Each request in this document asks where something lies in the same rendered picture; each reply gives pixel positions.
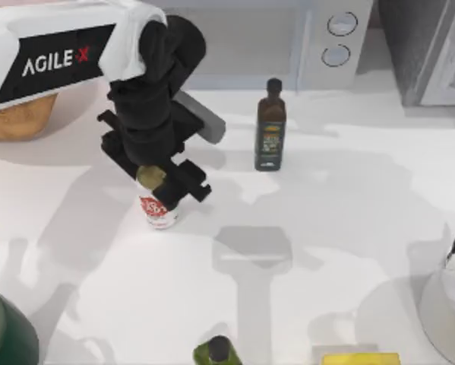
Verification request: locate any red and white bottle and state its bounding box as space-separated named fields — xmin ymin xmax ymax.
xmin=135 ymin=165 xmax=181 ymax=231

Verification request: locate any pale microwave oven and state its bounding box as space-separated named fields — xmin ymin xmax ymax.
xmin=161 ymin=0 xmax=373 ymax=90

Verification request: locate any dark brown bottle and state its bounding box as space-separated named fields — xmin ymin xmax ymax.
xmin=254 ymin=78 xmax=288 ymax=172

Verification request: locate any dark green pot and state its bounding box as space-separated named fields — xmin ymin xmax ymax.
xmin=0 ymin=284 xmax=40 ymax=365

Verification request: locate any grey cabinet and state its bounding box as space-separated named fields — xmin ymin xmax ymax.
xmin=378 ymin=0 xmax=455 ymax=108

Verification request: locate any green bottle with black cap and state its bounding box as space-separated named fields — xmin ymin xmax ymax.
xmin=192 ymin=335 xmax=240 ymax=365

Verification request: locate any round microwave knob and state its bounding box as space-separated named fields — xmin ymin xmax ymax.
xmin=321 ymin=43 xmax=352 ymax=68
xmin=326 ymin=10 xmax=359 ymax=37

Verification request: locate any flat yellow square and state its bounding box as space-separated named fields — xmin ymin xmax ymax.
xmin=321 ymin=352 xmax=401 ymax=365

